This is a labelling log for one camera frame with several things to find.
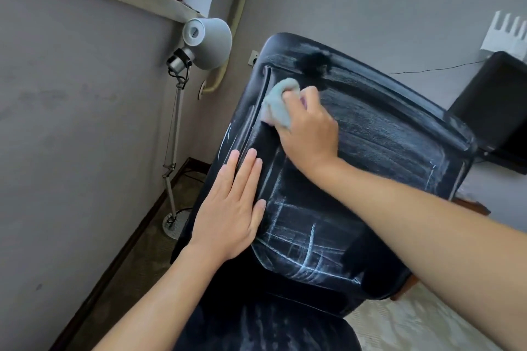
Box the person's left hand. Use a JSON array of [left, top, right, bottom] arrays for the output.
[[189, 149, 267, 262]]

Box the person's right hand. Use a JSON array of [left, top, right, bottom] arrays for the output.
[[273, 85, 341, 177]]

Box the light blue cleaning cloth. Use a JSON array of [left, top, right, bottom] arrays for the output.
[[261, 78, 304, 132]]

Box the person's right forearm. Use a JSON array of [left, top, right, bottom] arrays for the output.
[[302, 156, 527, 351]]

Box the person's left forearm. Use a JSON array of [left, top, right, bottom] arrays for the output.
[[92, 241, 232, 351]]

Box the black leather chair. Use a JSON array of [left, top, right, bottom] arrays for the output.
[[170, 32, 479, 351]]

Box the white floor lamp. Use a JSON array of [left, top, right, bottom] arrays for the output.
[[161, 17, 234, 240]]

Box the white patterned bedding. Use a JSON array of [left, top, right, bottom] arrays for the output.
[[349, 280, 516, 351]]

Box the black monitor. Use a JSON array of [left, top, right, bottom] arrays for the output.
[[446, 51, 527, 175]]

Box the thin black wall cable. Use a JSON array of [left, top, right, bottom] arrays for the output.
[[389, 59, 487, 75]]

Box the white wall hook rack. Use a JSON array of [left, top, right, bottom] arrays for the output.
[[479, 10, 527, 53]]

